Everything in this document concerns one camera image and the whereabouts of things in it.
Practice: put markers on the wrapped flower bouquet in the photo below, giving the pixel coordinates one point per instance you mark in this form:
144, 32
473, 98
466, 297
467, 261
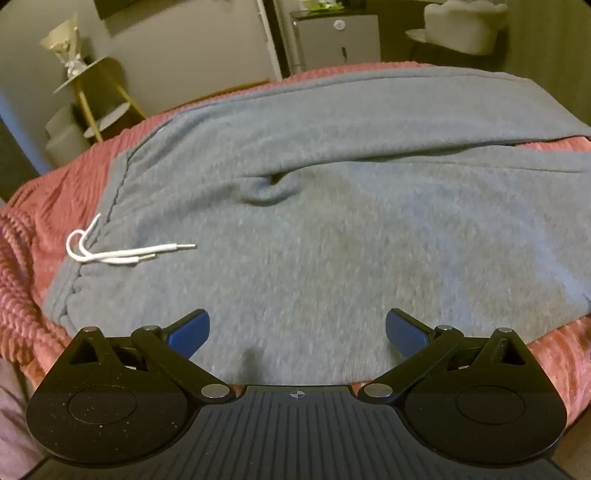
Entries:
62, 44

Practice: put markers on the tiered side table gold legs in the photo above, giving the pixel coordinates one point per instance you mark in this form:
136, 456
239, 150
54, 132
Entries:
101, 83

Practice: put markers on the white upholstered chair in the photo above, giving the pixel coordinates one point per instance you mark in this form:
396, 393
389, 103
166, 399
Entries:
461, 27

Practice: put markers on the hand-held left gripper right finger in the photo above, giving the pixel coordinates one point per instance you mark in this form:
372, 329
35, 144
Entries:
404, 330

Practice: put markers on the pink ribbed blanket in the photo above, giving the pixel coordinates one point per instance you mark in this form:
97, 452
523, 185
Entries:
27, 277

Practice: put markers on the black wall television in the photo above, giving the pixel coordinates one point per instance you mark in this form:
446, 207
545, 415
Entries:
120, 5

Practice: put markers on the small green plant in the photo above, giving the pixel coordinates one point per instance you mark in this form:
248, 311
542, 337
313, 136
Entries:
325, 5

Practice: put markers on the white round container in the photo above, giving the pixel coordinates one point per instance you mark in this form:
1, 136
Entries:
67, 145

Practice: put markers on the purple cloth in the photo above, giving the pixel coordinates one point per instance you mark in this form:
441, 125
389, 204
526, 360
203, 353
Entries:
11, 415

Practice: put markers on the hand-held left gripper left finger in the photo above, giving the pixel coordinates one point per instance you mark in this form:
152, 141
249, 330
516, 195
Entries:
190, 330

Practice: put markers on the grey sweat pants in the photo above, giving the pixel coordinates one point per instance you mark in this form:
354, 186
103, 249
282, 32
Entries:
323, 230

